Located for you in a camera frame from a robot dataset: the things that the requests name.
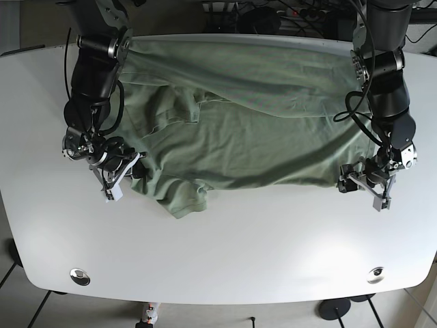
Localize table grommet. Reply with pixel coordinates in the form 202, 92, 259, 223
366, 266, 386, 284
70, 268, 91, 286

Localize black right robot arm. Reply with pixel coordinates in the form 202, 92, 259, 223
58, 1, 146, 202

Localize black round stand base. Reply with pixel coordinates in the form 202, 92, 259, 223
317, 298, 351, 320

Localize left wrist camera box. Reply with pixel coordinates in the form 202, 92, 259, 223
373, 194, 391, 212

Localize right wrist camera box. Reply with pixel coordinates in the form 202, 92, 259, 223
102, 185, 123, 203

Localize light green T-shirt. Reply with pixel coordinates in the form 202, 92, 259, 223
117, 40, 375, 219

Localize grey sneaker shoe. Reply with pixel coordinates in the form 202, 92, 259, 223
135, 303, 160, 328

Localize left table grommet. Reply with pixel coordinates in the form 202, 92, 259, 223
70, 268, 91, 286

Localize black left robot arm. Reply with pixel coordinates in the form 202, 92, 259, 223
121, 1, 416, 218

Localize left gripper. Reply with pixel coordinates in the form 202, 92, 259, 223
337, 158, 396, 198

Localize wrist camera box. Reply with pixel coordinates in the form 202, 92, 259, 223
102, 185, 123, 203
373, 194, 391, 212

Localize right table grommet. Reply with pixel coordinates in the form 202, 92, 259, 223
366, 266, 386, 284

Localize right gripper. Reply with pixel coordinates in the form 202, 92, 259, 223
89, 150, 147, 189

